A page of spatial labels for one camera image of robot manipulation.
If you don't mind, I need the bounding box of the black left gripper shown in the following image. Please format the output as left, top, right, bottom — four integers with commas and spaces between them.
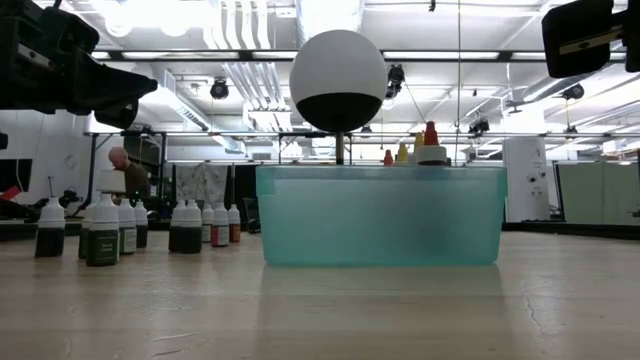
0, 0, 159, 131

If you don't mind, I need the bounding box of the small pale-labelled dye bottle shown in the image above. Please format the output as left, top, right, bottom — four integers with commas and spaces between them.
201, 203, 216, 244

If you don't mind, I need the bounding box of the small red dye bottle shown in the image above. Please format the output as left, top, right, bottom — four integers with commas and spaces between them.
210, 202, 231, 249

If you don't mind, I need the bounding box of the small orange dye bottle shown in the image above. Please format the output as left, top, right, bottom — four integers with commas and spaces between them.
227, 203, 242, 245

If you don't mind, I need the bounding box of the large red-capped dye bottle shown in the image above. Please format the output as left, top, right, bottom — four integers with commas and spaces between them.
415, 120, 449, 167

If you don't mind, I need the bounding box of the black shelving rack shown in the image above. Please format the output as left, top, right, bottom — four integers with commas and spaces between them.
84, 130, 170, 221

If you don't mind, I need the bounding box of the person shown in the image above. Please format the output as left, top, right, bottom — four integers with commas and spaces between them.
107, 145, 151, 201

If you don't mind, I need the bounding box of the grey patterned sheet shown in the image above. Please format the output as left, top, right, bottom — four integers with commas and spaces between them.
174, 162, 230, 207

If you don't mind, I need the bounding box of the small white-labelled dye bottle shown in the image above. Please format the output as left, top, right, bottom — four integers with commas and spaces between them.
117, 198, 138, 256

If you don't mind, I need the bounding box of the small green-labelled dye bottle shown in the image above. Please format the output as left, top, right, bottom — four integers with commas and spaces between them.
85, 194, 121, 268

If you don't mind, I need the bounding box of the small black dye bottle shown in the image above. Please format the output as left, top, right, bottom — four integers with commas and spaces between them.
179, 199, 204, 255
168, 199, 187, 253

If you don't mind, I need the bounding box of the small dark green dye bottle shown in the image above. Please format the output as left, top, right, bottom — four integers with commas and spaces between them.
34, 197, 67, 259

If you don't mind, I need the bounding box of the white cylindrical column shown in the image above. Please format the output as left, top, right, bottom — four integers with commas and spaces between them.
502, 137, 550, 224

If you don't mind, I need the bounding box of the grey partition panel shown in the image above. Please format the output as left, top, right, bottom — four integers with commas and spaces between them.
556, 161, 640, 226

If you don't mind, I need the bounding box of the white globe table lamp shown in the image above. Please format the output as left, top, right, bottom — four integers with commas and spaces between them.
288, 28, 390, 168

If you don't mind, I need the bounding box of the teal translucent plastic bin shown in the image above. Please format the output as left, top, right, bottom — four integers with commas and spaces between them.
255, 164, 509, 267

